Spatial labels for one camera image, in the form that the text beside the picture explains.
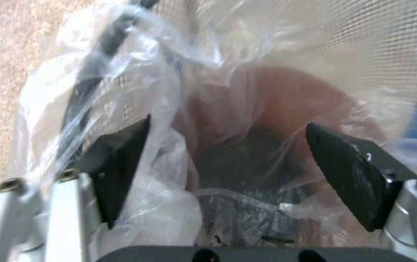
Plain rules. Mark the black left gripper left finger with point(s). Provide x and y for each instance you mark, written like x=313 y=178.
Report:
x=121 y=169

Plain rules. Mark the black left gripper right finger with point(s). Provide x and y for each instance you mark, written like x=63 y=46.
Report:
x=353 y=185

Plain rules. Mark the clear plastic bin liner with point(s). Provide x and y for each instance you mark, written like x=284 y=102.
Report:
x=208 y=35

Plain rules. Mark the orange rounded trash item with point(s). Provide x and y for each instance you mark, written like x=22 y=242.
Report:
x=284 y=95

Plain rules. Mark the white crumpled plastic bag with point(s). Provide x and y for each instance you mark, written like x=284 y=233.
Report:
x=172 y=191

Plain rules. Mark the dark crumpled wrapper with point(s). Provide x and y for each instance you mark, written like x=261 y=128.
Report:
x=237 y=215

